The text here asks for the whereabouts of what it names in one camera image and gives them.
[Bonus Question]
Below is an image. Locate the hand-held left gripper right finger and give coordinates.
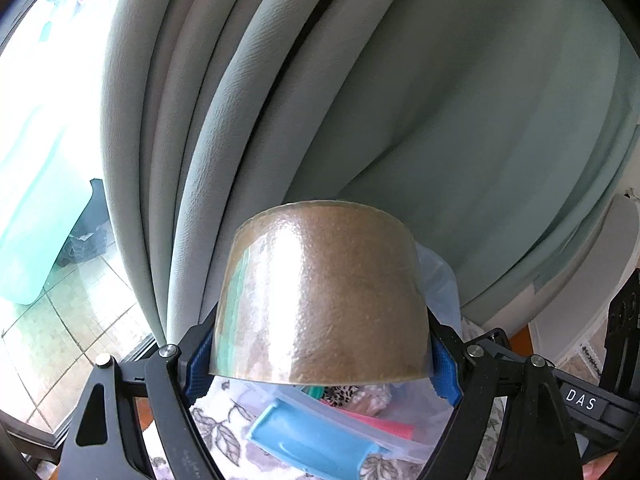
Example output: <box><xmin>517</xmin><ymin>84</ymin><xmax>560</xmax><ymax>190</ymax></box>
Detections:
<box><xmin>425</xmin><ymin>317</ymin><xmax>586</xmax><ymax>480</ymax></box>

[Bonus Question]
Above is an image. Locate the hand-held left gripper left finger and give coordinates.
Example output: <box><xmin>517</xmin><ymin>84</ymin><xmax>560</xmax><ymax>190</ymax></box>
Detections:
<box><xmin>59</xmin><ymin>310</ymin><xmax>223</xmax><ymax>480</ymax></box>

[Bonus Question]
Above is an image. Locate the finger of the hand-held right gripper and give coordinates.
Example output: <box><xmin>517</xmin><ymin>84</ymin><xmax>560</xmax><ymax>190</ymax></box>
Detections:
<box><xmin>604</xmin><ymin>267</ymin><xmax>640</xmax><ymax>396</ymax></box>

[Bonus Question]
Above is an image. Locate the bag of cotton swabs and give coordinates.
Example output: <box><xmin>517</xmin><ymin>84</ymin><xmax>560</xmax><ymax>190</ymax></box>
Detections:
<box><xmin>357</xmin><ymin>385</ymin><xmax>401</xmax><ymax>413</ymax></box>

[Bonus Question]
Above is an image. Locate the clear plastic storage container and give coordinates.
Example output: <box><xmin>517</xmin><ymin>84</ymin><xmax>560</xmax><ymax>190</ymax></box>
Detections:
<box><xmin>220</xmin><ymin>242</ymin><xmax>463</xmax><ymax>480</ymax></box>

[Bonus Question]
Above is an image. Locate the brown packing tape roll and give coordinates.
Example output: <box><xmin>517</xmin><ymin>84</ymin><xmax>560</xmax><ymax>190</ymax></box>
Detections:
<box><xmin>209</xmin><ymin>201</ymin><xmax>433</xmax><ymax>386</ymax></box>

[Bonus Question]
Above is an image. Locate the person's right hand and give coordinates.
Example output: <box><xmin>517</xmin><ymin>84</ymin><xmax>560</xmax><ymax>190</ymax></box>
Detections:
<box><xmin>581</xmin><ymin>452</ymin><xmax>621</xmax><ymax>480</ymax></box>

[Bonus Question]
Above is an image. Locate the pink hair roller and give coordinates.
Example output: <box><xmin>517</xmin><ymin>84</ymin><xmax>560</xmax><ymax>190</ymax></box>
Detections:
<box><xmin>350</xmin><ymin>412</ymin><xmax>416</xmax><ymax>441</ymax></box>

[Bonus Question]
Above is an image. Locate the leopard print scrunchie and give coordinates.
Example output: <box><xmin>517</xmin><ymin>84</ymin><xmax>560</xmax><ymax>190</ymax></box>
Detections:
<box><xmin>322</xmin><ymin>385</ymin><xmax>361</xmax><ymax>408</ymax></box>

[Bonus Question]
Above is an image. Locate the dark cloth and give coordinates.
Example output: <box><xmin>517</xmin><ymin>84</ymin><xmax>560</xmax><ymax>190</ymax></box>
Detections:
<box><xmin>55</xmin><ymin>180</ymin><xmax>108</xmax><ymax>268</ymax></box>

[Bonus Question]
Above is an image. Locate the teal plastic sheet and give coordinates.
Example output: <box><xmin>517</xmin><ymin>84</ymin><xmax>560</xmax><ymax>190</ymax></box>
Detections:
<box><xmin>0</xmin><ymin>125</ymin><xmax>108</xmax><ymax>306</ymax></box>

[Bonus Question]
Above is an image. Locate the pale green curtain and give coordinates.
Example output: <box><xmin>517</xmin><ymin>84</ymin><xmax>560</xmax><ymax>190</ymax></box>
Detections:
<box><xmin>100</xmin><ymin>0</ymin><xmax>640</xmax><ymax>356</ymax></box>

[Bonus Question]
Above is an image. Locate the brown wooden bed frame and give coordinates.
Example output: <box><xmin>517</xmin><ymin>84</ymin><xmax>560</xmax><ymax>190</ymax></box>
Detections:
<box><xmin>507</xmin><ymin>327</ymin><xmax>533</xmax><ymax>361</ymax></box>

